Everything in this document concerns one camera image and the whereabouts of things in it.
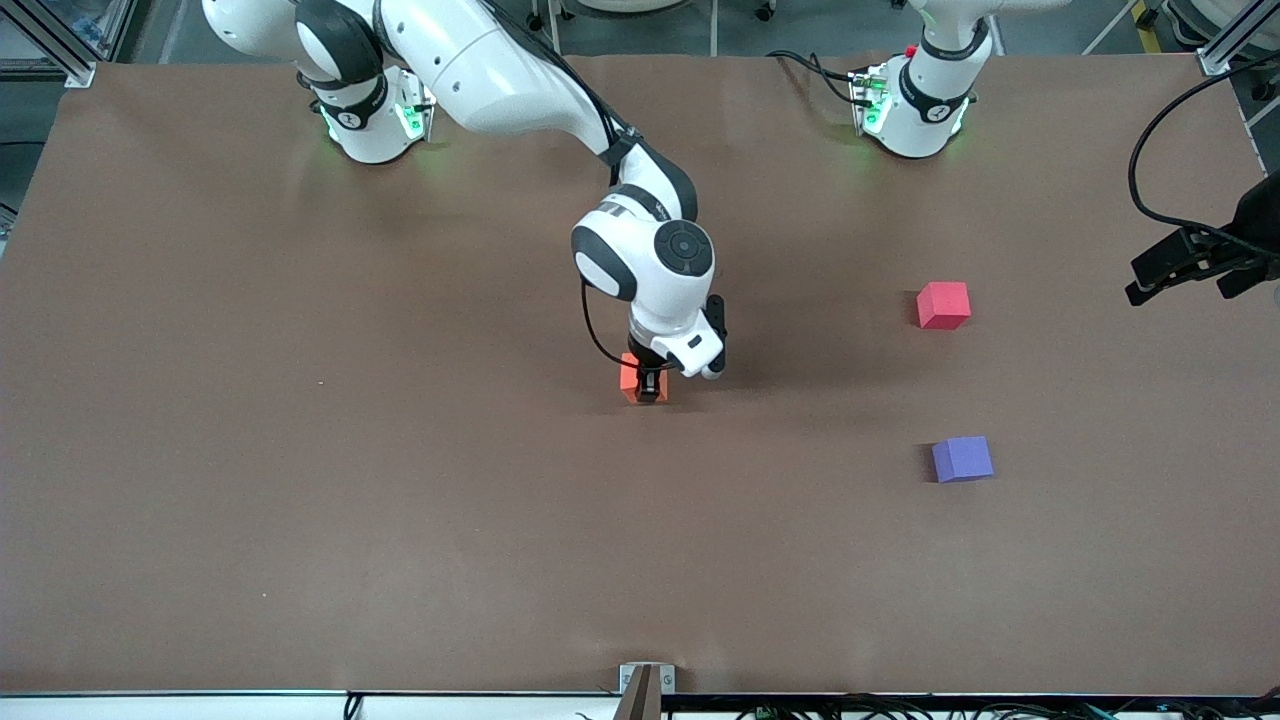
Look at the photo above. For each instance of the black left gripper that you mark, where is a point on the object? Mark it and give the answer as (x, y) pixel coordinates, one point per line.
(1256, 222)

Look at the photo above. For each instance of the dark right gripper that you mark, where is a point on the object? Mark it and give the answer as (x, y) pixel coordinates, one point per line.
(648, 364)

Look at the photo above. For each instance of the orange foam block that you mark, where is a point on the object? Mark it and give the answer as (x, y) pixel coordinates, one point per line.
(630, 380)

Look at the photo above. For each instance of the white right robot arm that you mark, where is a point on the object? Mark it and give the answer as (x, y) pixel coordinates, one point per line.
(500, 70)

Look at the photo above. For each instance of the red foam block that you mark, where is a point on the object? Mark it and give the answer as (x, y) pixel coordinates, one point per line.
(942, 305)

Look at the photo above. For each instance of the brown table cover mat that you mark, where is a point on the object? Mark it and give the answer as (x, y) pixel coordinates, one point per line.
(400, 500)

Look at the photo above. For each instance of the purple foam block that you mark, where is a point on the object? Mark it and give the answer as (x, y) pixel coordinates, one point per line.
(962, 459)

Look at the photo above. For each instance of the black chair caster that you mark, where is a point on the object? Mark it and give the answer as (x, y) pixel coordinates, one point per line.
(765, 11)
(538, 18)

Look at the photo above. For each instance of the aluminium frame post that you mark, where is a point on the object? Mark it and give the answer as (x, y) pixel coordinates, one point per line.
(60, 50)
(1230, 45)

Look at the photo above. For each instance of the metal bracket with brown bar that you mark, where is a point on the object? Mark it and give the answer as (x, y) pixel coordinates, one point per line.
(647, 690)

